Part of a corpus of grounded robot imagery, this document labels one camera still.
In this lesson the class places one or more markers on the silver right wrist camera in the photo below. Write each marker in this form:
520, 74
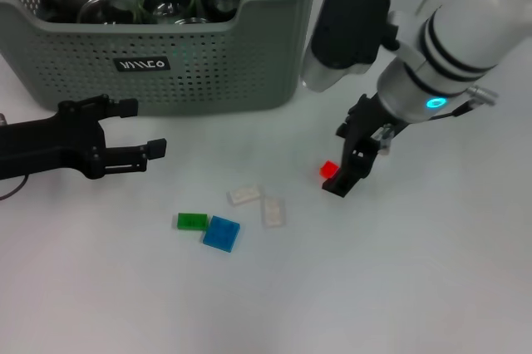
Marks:
349, 26

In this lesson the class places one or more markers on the grey-green perforated storage bin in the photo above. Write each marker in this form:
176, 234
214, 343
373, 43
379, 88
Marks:
228, 71

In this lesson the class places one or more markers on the white two-stud brick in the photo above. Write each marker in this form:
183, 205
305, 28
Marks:
273, 212
244, 195

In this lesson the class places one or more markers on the small red square brick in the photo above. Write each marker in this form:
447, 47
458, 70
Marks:
328, 170

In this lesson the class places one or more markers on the blue square plate brick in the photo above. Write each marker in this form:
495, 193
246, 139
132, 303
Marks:
221, 233

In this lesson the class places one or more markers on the green brick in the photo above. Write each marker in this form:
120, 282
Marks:
191, 221

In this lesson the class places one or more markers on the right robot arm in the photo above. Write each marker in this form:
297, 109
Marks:
457, 38

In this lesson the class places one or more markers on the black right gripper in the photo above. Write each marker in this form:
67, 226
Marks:
374, 125

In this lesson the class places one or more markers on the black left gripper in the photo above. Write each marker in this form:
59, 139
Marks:
50, 142

